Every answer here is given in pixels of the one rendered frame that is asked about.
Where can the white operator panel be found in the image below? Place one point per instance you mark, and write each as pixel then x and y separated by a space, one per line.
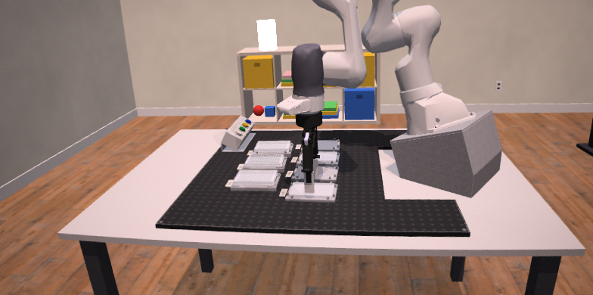
pixel 238 136

